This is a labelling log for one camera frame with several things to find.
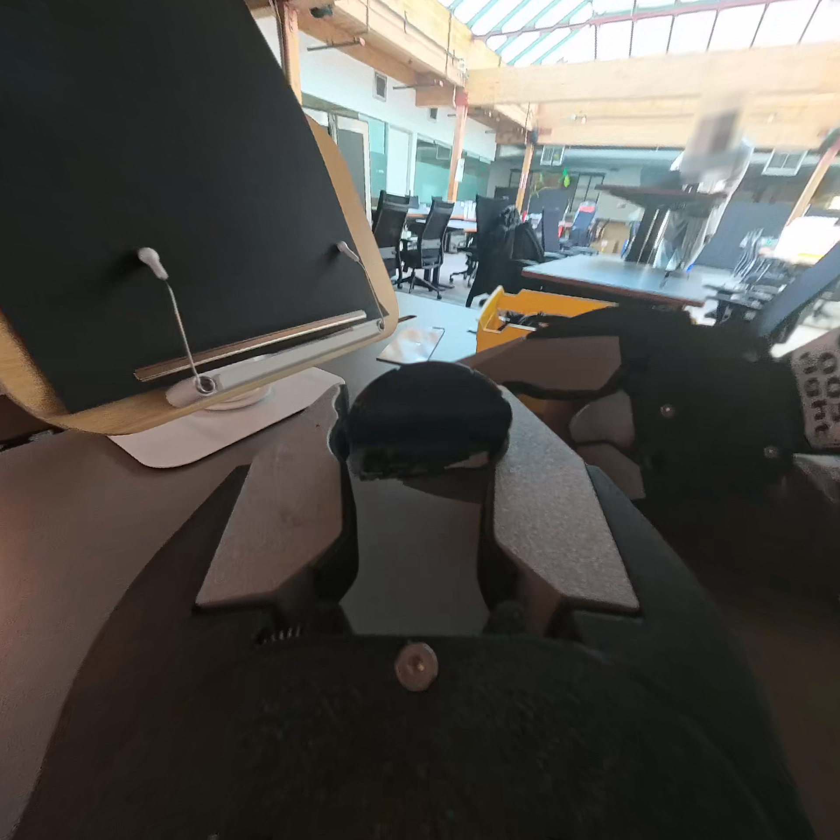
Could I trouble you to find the black jacket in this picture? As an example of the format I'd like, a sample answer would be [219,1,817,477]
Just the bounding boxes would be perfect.
[486,205,546,277]

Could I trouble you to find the glossy rectangular plate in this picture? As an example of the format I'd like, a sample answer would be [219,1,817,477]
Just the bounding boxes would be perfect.
[377,326,446,363]

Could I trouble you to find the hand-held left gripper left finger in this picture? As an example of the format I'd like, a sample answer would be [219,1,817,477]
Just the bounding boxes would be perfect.
[194,386,361,611]

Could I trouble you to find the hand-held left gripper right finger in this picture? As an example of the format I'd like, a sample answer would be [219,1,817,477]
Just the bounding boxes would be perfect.
[478,386,641,636]

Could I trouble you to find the black mesh office chair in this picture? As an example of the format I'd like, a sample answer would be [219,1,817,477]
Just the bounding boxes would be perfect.
[372,190,411,283]
[400,197,455,294]

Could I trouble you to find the tall standing desk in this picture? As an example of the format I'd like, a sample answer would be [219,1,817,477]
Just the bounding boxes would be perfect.
[596,184,726,263]

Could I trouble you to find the wooden book stand black panel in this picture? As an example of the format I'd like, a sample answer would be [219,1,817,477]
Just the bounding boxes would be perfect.
[0,0,400,470]

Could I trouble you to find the black round pad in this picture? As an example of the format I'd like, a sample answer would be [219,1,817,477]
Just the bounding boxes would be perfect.
[344,360,515,483]

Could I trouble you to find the office chair with jacket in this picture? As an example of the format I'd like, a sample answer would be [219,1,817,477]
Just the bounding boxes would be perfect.
[465,195,546,309]

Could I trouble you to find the yellow storage bin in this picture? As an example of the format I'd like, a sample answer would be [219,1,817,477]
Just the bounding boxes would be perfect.
[476,285,618,355]

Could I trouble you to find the black high-back office chair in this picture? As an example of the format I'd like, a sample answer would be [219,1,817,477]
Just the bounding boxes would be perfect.
[755,243,840,358]

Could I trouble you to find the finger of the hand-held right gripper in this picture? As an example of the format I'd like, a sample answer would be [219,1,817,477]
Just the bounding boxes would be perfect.
[525,390,647,500]
[459,336,622,396]

